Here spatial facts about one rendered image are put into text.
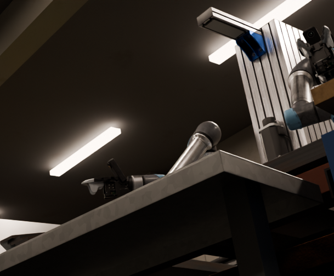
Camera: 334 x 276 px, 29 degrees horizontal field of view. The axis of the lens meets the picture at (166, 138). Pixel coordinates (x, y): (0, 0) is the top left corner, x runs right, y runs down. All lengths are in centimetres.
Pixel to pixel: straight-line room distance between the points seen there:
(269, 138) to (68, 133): 436
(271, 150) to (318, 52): 70
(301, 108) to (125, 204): 135
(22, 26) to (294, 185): 385
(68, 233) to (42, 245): 6
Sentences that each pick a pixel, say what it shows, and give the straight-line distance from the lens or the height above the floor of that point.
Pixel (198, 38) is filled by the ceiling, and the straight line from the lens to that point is 558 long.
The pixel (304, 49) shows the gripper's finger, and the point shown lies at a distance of 204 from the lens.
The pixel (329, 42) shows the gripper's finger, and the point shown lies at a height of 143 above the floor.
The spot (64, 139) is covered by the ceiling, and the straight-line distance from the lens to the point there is 696.
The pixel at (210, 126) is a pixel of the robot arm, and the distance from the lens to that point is 283.
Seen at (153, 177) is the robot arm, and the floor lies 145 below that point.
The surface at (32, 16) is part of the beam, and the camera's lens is 458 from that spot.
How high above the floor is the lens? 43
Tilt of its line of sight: 25 degrees up
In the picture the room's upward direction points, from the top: 9 degrees counter-clockwise
